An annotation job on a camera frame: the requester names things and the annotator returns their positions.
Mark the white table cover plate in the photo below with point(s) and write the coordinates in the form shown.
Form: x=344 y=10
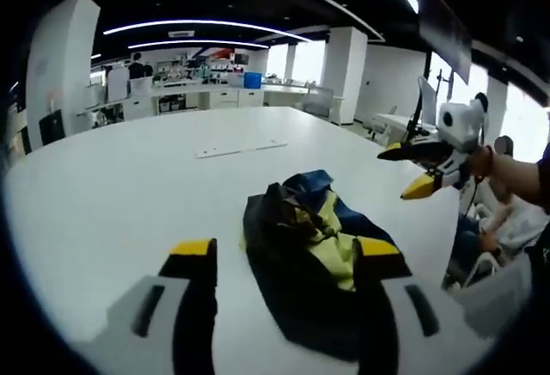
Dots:
x=240 y=149

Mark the white lab counter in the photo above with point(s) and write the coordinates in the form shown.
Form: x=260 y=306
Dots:
x=193 y=97

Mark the grey mesh office chair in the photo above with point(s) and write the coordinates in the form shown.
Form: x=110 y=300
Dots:
x=318 y=102

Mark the person's dark clothing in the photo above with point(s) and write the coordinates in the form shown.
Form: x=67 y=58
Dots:
x=542 y=254

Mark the white square pillar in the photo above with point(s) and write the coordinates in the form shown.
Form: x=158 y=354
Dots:
x=60 y=69
x=344 y=74

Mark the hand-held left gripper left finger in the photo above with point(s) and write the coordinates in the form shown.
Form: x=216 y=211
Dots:
x=142 y=306

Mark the dark blue and yellow garment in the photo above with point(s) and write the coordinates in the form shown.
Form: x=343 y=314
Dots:
x=309 y=263

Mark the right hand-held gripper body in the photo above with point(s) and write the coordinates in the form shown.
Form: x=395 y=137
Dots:
x=460 y=127

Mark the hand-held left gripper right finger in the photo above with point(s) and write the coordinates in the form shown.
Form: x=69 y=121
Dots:
x=408 y=319

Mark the blue storage box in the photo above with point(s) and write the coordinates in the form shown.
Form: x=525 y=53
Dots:
x=253 y=79

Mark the white office chair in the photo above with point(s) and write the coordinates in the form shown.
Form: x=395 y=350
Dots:
x=498 y=297

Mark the dark hanging ceiling panel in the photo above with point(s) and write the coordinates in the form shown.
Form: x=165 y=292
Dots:
x=444 y=33

